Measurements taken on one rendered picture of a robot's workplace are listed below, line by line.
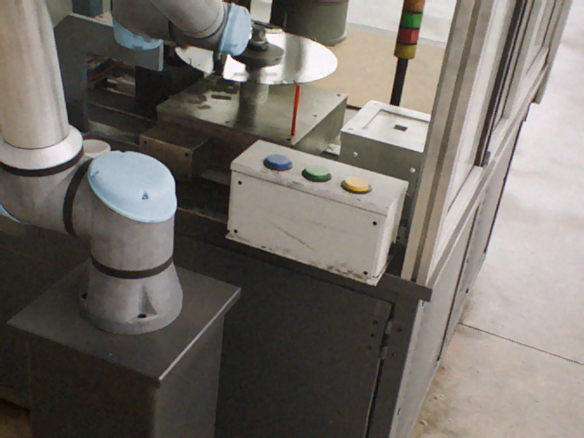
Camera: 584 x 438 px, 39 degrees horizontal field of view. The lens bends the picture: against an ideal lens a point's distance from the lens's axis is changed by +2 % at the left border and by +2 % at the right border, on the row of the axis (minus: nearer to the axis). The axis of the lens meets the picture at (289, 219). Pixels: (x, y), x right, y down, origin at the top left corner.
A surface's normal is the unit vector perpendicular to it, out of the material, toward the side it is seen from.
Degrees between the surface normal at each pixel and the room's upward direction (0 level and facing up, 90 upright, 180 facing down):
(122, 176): 8
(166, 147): 90
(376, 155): 90
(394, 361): 90
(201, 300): 0
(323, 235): 90
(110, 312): 72
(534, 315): 0
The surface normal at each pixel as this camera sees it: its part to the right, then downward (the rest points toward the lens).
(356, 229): -0.39, 0.43
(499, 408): 0.11, -0.86
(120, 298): -0.03, 0.22
